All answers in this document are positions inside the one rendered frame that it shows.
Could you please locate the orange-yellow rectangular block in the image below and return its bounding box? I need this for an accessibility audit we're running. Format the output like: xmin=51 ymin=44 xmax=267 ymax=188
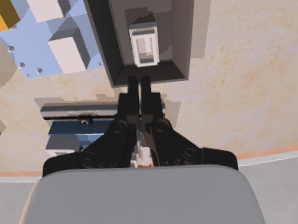
xmin=0 ymin=0 xmax=20 ymax=32

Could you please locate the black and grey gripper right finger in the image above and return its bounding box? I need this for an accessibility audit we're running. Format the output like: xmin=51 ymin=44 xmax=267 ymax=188
xmin=140 ymin=76 xmax=238 ymax=170

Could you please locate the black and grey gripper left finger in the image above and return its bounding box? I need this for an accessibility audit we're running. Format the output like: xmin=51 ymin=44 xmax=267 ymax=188
xmin=42 ymin=76 xmax=140 ymax=177

